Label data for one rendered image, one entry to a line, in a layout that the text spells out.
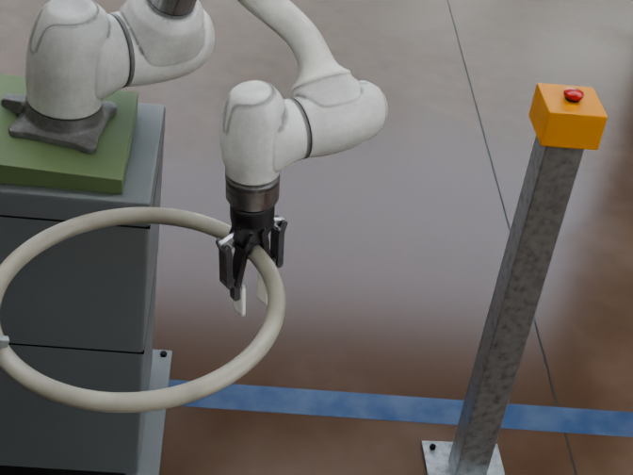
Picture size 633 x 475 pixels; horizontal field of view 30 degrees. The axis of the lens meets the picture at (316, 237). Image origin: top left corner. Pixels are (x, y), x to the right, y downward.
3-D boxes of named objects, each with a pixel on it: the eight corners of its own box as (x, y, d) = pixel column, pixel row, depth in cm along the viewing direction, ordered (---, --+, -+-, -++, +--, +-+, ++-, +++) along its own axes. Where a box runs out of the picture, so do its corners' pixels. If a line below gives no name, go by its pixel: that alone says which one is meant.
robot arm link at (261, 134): (237, 195, 188) (310, 176, 193) (237, 111, 179) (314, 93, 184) (209, 161, 196) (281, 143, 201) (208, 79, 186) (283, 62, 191)
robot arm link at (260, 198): (214, 166, 195) (214, 196, 198) (245, 193, 189) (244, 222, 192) (260, 150, 199) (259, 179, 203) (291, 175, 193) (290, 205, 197)
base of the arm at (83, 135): (17, 86, 254) (17, 63, 250) (118, 108, 254) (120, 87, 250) (-13, 131, 239) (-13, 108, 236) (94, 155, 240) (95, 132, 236)
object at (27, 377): (9, 451, 168) (8, 436, 166) (-39, 248, 204) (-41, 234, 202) (330, 372, 183) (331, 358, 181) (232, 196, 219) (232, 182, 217)
